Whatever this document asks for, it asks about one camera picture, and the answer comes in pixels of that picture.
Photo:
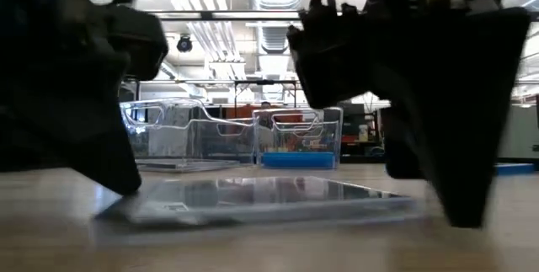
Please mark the dark grey jewel case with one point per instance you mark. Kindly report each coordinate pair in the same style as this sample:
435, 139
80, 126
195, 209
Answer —
261, 192

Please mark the black ceiling dome camera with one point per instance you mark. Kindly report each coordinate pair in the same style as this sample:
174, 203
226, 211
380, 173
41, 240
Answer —
184, 44

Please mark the blue square pad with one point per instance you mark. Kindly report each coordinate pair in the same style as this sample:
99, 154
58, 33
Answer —
516, 169

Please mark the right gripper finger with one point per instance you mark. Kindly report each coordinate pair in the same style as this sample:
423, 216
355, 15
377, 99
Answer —
404, 150
455, 116

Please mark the grey cabinet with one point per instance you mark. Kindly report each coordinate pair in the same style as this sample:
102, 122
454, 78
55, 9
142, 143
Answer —
520, 133

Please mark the person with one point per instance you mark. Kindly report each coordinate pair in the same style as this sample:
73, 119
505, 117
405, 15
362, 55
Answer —
265, 105

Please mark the clear plastic bin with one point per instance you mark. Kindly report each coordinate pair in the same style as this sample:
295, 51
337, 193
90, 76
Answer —
181, 129
295, 137

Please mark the black background table frame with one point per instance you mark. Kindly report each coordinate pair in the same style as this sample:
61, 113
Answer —
265, 82

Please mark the blue rectangular case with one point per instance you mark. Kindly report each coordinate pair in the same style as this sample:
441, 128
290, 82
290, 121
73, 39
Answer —
297, 156
297, 164

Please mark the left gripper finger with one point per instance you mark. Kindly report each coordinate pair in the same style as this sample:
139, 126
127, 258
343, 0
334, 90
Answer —
76, 129

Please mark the black jewel case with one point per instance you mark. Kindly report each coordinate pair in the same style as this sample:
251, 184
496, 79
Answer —
189, 164

